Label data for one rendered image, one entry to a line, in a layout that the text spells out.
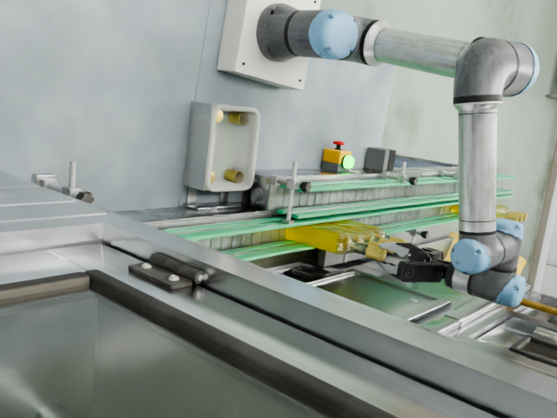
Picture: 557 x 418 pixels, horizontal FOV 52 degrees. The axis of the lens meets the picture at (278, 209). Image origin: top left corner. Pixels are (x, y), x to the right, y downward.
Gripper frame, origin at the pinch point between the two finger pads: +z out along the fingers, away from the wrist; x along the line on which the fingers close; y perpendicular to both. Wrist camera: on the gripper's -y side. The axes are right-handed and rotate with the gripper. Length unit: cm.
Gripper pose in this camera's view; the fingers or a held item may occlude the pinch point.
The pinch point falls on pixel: (380, 255)
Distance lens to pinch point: 152.2
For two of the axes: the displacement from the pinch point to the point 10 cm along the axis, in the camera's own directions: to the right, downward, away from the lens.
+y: 6.5, -0.7, 7.6
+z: -7.5, -2.1, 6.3
